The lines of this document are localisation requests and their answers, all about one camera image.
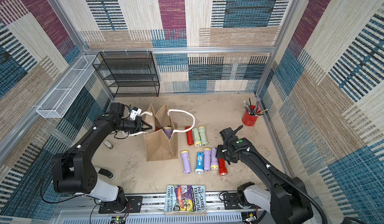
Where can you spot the red pencil cup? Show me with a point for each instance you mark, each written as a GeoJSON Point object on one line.
{"type": "Point", "coordinates": [250, 116]}

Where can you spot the blue flashlight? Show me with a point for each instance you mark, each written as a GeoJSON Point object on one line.
{"type": "Point", "coordinates": [199, 170]}

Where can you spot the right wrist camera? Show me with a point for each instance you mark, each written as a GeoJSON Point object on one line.
{"type": "Point", "coordinates": [227, 133]}

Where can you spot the burlap tote bag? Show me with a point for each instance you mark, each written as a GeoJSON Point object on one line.
{"type": "Point", "coordinates": [158, 146]}

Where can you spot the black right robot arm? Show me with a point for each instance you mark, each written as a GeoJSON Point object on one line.
{"type": "Point", "coordinates": [284, 198]}

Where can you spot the treehouse storey book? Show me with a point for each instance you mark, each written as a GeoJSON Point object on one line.
{"type": "Point", "coordinates": [186, 200]}

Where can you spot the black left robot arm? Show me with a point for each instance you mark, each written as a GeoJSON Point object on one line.
{"type": "Point", "coordinates": [73, 171]}

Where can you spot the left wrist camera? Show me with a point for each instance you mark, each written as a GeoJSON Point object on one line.
{"type": "Point", "coordinates": [134, 112]}

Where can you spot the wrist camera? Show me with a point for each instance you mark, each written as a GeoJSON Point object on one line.
{"type": "Point", "coordinates": [227, 133]}
{"type": "Point", "coordinates": [134, 112]}

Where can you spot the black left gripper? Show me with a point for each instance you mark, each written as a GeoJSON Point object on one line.
{"type": "Point", "coordinates": [139, 127]}

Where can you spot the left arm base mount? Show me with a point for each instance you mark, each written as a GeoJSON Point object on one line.
{"type": "Point", "coordinates": [132, 204]}

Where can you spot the light green flashlight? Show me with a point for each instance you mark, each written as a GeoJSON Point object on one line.
{"type": "Point", "coordinates": [196, 137]}
{"type": "Point", "coordinates": [203, 135]}

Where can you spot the purple flashlight row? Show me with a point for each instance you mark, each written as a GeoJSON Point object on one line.
{"type": "Point", "coordinates": [168, 131]}
{"type": "Point", "coordinates": [186, 162]}

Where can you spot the white mesh wall basket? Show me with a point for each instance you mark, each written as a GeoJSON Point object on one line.
{"type": "Point", "coordinates": [61, 98]}

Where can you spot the small grey object on floor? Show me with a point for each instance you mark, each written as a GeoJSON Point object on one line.
{"type": "Point", "coordinates": [108, 145]}

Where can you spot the black white marker pen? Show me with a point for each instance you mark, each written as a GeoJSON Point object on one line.
{"type": "Point", "coordinates": [108, 174]}

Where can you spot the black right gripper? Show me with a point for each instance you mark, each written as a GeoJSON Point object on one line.
{"type": "Point", "coordinates": [220, 157]}

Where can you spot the black wire shelf rack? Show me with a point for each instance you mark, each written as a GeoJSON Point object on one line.
{"type": "Point", "coordinates": [128, 73]}

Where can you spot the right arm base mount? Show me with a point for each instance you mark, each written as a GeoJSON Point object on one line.
{"type": "Point", "coordinates": [231, 202]}

